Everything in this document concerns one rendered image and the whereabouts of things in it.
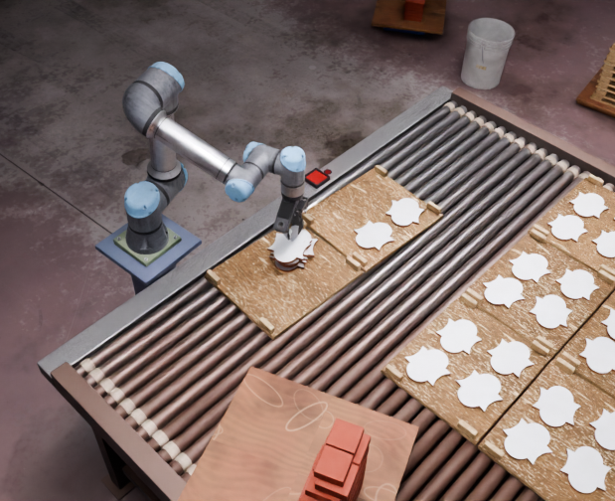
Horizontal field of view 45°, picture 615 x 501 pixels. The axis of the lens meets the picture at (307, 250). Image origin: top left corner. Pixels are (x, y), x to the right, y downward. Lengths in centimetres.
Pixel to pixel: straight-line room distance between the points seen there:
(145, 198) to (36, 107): 253
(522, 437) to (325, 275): 81
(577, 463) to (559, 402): 19
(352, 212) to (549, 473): 113
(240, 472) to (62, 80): 365
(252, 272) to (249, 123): 223
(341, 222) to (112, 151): 215
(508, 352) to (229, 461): 93
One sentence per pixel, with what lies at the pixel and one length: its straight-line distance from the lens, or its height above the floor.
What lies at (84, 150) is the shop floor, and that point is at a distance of 455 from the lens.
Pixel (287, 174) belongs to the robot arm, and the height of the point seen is 134.
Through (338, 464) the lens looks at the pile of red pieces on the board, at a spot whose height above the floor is 133.
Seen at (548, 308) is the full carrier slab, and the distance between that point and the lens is 253.
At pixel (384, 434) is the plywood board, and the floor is 104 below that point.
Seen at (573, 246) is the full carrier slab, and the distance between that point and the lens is 277.
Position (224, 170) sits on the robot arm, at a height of 138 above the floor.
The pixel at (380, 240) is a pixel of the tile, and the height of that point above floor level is 95.
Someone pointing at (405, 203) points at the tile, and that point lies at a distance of 274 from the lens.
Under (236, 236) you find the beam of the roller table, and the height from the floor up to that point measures 91.
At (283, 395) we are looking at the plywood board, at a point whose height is 104.
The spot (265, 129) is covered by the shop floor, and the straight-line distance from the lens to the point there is 457.
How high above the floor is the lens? 281
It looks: 47 degrees down
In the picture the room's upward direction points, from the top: 2 degrees clockwise
